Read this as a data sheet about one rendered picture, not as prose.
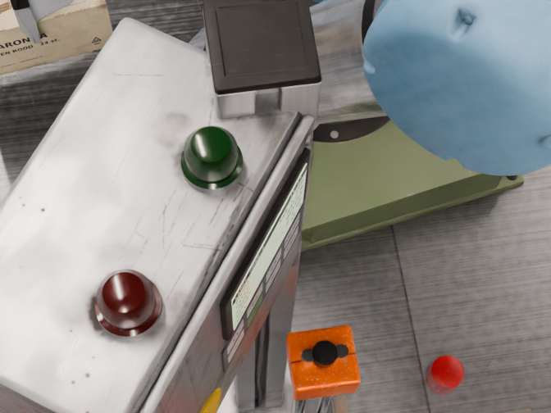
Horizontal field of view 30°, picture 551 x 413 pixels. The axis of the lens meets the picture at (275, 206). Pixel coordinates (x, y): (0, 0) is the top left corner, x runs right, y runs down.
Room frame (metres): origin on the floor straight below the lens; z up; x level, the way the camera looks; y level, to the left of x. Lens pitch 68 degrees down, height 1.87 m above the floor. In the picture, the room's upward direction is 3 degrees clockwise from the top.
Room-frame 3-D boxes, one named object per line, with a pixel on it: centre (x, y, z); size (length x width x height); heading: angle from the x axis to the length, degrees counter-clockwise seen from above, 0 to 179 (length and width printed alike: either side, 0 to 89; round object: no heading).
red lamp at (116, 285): (0.12, 0.06, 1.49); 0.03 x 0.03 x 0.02
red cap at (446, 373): (0.25, -0.18, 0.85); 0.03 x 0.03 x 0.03
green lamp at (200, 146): (0.18, 0.03, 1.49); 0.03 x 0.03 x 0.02
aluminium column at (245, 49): (0.23, 0.01, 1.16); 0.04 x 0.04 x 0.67; 11
